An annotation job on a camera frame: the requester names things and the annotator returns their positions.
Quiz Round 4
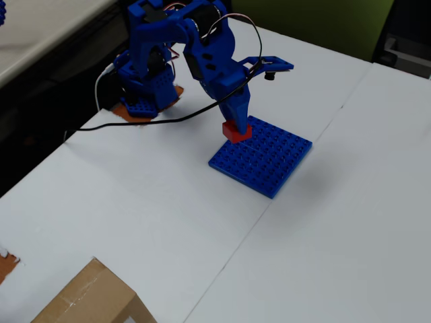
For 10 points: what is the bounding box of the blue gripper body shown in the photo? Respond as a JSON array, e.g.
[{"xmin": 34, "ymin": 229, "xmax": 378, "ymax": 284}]
[{"xmin": 200, "ymin": 65, "xmax": 252, "ymax": 106}]

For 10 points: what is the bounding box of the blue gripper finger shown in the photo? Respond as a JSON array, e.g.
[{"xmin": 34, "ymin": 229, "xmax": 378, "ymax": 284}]
[
  {"xmin": 218, "ymin": 98, "xmax": 237, "ymax": 123},
  {"xmin": 233, "ymin": 89, "xmax": 253, "ymax": 135}
]

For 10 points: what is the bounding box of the red 2x2 building block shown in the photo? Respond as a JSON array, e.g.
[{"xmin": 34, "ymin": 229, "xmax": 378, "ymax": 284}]
[{"xmin": 221, "ymin": 120, "xmax": 253, "ymax": 144}]

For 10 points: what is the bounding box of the blue 8x8 building baseplate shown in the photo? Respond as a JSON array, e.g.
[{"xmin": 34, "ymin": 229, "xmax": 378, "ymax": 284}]
[{"xmin": 207, "ymin": 115, "xmax": 313, "ymax": 200}]

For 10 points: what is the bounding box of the green partition panel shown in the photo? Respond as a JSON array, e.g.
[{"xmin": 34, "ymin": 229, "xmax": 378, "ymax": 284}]
[{"xmin": 230, "ymin": 0, "xmax": 395, "ymax": 63}]

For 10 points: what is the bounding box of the dark grey background furniture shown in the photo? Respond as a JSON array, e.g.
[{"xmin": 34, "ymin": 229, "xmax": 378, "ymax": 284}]
[{"xmin": 372, "ymin": 0, "xmax": 431, "ymax": 80}]

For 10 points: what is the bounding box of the white background table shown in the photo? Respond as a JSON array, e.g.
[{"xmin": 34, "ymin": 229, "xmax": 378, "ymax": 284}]
[{"xmin": 0, "ymin": 0, "xmax": 119, "ymax": 88}]

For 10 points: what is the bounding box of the brown cardboard box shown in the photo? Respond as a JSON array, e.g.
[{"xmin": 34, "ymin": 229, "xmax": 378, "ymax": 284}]
[{"xmin": 30, "ymin": 257, "xmax": 158, "ymax": 323}]

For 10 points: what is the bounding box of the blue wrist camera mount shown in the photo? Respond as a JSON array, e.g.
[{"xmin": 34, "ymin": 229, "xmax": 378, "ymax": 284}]
[{"xmin": 240, "ymin": 55, "xmax": 294, "ymax": 81}]

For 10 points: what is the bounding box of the red white black servo wire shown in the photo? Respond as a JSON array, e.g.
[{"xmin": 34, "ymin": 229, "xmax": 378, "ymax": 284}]
[{"xmin": 201, "ymin": 13, "xmax": 265, "ymax": 65}]

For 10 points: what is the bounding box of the white power cable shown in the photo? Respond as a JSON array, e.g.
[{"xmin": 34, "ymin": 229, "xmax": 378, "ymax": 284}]
[{"xmin": 94, "ymin": 63, "xmax": 115, "ymax": 112}]

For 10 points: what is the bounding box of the black camera cable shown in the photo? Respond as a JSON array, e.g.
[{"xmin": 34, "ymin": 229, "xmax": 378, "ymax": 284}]
[{"xmin": 63, "ymin": 59, "xmax": 265, "ymax": 141}]

